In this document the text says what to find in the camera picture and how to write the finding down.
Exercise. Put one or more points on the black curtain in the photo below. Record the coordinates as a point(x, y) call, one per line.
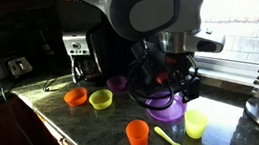
point(120, 50)

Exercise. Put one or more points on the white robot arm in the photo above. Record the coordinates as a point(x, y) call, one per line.
point(161, 11)

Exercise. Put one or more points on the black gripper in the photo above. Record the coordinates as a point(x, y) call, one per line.
point(189, 90)

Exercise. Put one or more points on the orange plastic cup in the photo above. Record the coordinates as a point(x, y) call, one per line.
point(138, 137)

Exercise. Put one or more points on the silver black coffee maker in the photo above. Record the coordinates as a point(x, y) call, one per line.
point(77, 45)

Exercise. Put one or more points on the purple plastic plate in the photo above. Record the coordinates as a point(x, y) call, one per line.
point(171, 112)

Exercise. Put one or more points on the orange plastic bowl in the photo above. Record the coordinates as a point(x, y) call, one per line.
point(76, 97)

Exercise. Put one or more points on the purple plastic bowl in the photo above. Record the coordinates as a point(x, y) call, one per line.
point(117, 83)

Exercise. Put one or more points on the green plastic cup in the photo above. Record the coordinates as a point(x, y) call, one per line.
point(196, 124)

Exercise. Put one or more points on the grey window frame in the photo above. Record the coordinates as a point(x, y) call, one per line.
point(223, 67)

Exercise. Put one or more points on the green plastic knife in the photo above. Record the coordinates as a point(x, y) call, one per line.
point(170, 141)

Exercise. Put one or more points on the metal wall outlet plate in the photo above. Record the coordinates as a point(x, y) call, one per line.
point(19, 66)

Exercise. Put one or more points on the green plastic bowl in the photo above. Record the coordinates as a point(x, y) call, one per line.
point(101, 99)

